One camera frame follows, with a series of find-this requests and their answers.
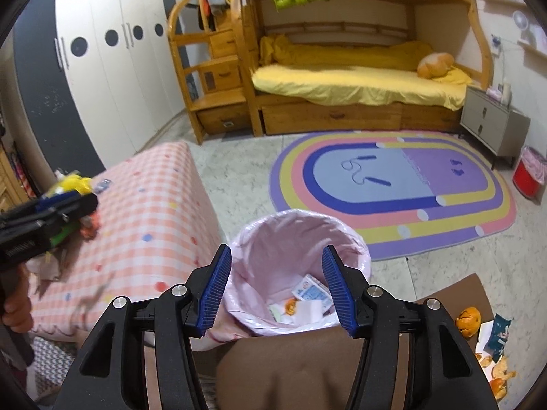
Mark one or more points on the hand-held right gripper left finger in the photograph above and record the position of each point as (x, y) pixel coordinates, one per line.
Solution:
(216, 290)

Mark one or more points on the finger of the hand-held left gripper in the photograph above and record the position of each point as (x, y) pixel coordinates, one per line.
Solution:
(68, 207)

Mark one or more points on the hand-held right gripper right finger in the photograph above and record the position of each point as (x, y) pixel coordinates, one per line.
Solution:
(339, 294)

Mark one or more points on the yellow wrapper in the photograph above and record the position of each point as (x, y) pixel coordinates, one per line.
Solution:
(75, 183)

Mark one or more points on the green wrapper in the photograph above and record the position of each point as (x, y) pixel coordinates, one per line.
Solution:
(64, 232)

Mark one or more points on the orange red wrapper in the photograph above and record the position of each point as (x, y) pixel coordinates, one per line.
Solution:
(89, 226)

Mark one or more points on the paper tissues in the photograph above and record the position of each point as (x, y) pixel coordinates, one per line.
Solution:
(47, 264)

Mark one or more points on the trash bin with pink bag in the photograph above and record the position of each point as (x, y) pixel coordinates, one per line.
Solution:
(295, 243)

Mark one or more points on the person's left hand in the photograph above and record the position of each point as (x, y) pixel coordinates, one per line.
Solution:
(17, 311)

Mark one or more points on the blue and white carton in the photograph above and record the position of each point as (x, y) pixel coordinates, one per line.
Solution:
(312, 290)

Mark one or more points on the white tissue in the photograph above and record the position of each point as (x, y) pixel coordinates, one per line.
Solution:
(310, 309)

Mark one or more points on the wooden cabinet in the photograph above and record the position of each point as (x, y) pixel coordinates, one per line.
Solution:
(10, 188)

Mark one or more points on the small orange peel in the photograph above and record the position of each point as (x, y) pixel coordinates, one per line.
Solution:
(291, 306)

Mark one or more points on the green and white scrap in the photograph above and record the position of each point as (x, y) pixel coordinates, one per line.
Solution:
(275, 311)

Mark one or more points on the pink checked tablecloth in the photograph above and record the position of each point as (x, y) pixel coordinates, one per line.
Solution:
(149, 222)

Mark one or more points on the brown cardboard sheet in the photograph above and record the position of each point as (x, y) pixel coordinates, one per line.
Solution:
(448, 294)

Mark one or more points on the pastel oval rug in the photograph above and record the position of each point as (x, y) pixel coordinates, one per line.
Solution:
(384, 179)

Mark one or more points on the white and grey wardrobe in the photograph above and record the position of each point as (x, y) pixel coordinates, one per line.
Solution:
(107, 85)

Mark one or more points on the large orange peel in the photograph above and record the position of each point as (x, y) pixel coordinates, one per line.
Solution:
(468, 320)

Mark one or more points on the flat paper packet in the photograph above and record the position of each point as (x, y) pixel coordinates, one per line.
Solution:
(483, 339)

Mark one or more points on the blue snack packet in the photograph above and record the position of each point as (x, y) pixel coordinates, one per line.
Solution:
(498, 335)

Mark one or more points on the pile of orange peel scraps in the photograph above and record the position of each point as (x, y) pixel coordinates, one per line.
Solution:
(498, 371)

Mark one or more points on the wooden bunk bed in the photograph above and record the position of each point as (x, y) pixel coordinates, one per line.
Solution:
(333, 115)

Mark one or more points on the wooden stair drawers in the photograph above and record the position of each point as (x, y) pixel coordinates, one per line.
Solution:
(218, 77)

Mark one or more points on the yellow bed sheet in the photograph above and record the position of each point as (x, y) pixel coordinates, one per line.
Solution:
(342, 85)

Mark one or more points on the red waste bin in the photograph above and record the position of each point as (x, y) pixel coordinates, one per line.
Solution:
(523, 177)

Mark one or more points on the grey nightstand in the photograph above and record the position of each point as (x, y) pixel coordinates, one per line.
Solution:
(487, 119)

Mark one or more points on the yellow blanket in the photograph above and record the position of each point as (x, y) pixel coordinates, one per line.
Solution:
(342, 57)

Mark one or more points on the yellow pillow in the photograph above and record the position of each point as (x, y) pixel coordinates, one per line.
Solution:
(453, 77)

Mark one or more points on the orange plush toy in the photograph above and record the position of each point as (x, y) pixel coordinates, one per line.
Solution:
(436, 64)

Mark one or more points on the pink tissue pack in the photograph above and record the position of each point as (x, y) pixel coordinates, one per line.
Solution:
(495, 91)

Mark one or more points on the white fan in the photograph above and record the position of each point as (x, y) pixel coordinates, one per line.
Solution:
(519, 19)

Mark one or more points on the wall socket with plug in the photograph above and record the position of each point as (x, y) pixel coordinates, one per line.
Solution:
(495, 42)

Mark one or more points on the white wall shelf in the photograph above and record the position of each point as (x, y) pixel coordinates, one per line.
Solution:
(532, 48)

